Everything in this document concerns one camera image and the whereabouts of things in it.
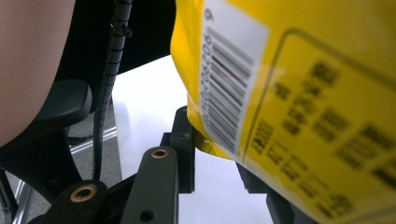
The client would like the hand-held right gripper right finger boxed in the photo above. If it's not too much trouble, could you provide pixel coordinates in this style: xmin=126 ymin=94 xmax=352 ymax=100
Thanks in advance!
xmin=235 ymin=161 xmax=316 ymax=224

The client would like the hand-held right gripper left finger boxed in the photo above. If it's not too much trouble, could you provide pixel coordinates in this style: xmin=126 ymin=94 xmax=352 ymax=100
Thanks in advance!
xmin=160 ymin=105 xmax=197 ymax=194

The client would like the yellow green spouted pouch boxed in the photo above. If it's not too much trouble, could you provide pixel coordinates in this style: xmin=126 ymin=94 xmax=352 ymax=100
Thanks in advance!
xmin=170 ymin=0 xmax=396 ymax=224

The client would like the white table sheet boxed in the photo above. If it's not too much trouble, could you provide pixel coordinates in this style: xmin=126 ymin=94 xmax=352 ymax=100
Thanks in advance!
xmin=111 ymin=55 xmax=275 ymax=224

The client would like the aluminium floor rail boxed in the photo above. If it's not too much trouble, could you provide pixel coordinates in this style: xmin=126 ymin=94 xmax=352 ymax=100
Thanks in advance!
xmin=69 ymin=126 xmax=118 ymax=155

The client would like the left hand-held gripper black cable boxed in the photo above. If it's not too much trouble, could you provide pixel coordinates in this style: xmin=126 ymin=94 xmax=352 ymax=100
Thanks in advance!
xmin=92 ymin=0 xmax=134 ymax=181

